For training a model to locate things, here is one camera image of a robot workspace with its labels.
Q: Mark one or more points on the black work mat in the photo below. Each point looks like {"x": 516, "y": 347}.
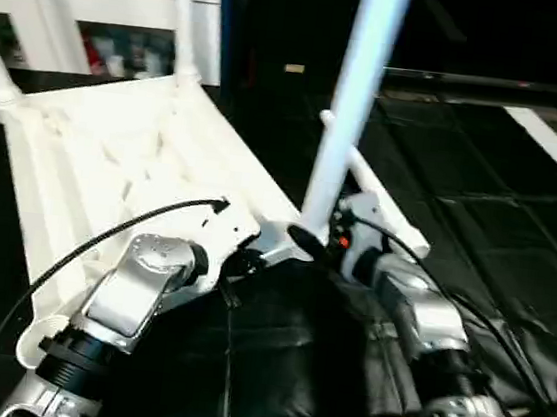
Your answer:
{"x": 496, "y": 243}

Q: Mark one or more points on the small tan box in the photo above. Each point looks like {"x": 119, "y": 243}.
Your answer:
{"x": 294, "y": 68}

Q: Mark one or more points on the white glass-door cabinet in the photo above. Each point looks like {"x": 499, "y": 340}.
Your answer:
{"x": 60, "y": 3}

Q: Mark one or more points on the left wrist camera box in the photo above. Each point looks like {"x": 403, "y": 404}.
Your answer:
{"x": 226, "y": 228}

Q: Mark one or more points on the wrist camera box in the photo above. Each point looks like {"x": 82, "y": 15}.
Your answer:
{"x": 363, "y": 213}
{"x": 226, "y": 228}

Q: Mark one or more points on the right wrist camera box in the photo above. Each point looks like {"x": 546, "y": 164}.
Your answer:
{"x": 363, "y": 213}

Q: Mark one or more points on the dark long rail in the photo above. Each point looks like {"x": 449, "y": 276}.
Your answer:
{"x": 494, "y": 84}

